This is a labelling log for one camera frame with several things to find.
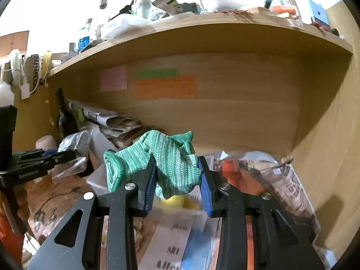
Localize clear bottle with label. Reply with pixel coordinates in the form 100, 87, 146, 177
96, 0, 110, 32

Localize wooden shelf board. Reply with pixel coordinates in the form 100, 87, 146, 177
50, 13, 353, 76

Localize stack of papers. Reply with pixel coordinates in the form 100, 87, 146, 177
68, 99, 146, 149

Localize green sticky note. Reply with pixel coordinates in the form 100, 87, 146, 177
136, 68, 179, 80

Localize blue crystal glass bottle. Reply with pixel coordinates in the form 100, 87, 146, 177
77, 18, 93, 52

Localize orange sticky note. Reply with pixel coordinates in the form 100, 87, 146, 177
135, 76, 196, 99

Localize dark wine bottle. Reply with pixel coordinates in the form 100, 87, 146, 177
55, 88, 79, 138

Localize pink sticky note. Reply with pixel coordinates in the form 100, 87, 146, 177
100, 66, 128, 92

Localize beige cylindrical container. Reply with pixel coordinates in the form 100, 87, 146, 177
35, 135, 57, 150

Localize green knitted cloth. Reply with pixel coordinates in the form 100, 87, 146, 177
103, 130, 201, 199

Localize blue stamp block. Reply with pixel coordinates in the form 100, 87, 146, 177
309, 0, 329, 27

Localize clear plastic bag with beads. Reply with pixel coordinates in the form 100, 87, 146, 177
52, 130, 92, 183

